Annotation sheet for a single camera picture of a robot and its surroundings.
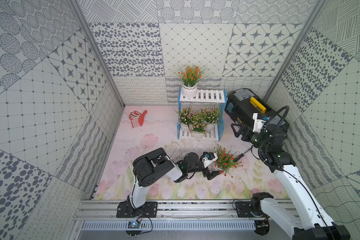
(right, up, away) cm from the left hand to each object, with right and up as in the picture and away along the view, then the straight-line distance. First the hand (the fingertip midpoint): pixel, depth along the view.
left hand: (223, 168), depth 78 cm
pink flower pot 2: (-21, +29, +14) cm, 39 cm away
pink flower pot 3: (-13, +22, +10) cm, 27 cm away
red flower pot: (0, +4, -4) cm, 6 cm away
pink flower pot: (-4, +29, +14) cm, 32 cm away
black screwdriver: (+15, +3, +14) cm, 21 cm away
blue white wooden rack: (-9, +41, +10) cm, 43 cm away
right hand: (+6, +22, -3) cm, 23 cm away
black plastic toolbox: (+18, +37, +21) cm, 47 cm away
